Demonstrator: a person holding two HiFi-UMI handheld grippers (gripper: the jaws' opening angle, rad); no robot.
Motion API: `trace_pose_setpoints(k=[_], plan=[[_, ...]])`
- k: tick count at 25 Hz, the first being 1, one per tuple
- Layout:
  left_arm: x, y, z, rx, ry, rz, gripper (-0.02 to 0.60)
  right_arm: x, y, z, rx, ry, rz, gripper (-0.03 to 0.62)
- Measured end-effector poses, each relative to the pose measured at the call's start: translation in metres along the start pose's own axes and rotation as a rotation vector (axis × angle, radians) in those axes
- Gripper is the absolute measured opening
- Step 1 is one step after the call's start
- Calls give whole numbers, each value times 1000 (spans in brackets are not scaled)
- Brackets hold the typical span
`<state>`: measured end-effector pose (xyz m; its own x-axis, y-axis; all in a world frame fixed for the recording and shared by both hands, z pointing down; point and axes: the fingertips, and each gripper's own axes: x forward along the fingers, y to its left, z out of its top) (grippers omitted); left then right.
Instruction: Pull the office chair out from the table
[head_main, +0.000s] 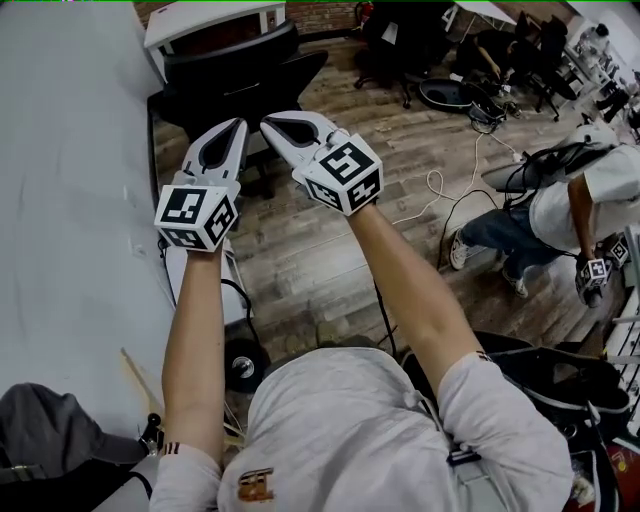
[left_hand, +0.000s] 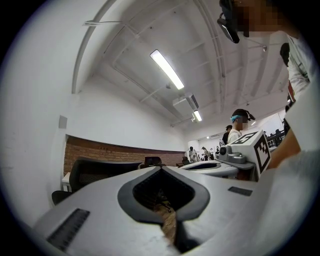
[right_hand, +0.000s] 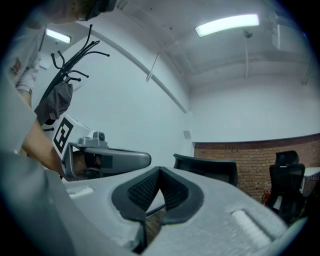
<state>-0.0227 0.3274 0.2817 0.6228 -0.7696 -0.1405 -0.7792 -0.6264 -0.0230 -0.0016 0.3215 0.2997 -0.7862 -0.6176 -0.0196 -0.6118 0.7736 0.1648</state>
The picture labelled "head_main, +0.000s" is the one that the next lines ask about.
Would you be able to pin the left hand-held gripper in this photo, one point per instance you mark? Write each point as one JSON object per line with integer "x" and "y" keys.
{"x": 192, "y": 215}

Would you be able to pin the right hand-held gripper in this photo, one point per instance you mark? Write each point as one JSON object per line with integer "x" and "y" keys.
{"x": 345, "y": 175}

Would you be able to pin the black mesh office chair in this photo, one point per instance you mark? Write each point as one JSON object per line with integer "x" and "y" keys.
{"x": 225, "y": 75}

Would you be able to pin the person's left forearm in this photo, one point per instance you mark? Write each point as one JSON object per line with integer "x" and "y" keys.
{"x": 192, "y": 325}

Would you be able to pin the person's right forearm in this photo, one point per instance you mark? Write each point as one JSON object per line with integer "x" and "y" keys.
{"x": 415, "y": 290}

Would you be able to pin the black swivel chair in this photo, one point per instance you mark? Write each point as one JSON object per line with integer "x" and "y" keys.
{"x": 550, "y": 45}

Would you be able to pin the white desk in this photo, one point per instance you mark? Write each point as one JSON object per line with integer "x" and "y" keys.
{"x": 200, "y": 15}
{"x": 490, "y": 12}

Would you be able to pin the white microwave oven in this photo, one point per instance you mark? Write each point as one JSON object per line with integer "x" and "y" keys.
{"x": 235, "y": 300}

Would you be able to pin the dark round shell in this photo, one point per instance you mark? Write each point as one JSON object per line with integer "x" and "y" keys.
{"x": 445, "y": 95}

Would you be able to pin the person's right shoe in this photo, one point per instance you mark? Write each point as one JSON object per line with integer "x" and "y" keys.
{"x": 332, "y": 331}

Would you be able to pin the black round base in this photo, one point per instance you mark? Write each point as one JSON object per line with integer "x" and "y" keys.
{"x": 255, "y": 380}

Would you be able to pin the person's white t-shirt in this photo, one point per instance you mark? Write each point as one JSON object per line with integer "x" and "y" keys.
{"x": 350, "y": 425}

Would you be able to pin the grey fabric cap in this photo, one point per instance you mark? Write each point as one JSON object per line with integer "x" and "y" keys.
{"x": 50, "y": 425}

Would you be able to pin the black bag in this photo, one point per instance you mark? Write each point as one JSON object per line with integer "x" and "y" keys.
{"x": 550, "y": 380}

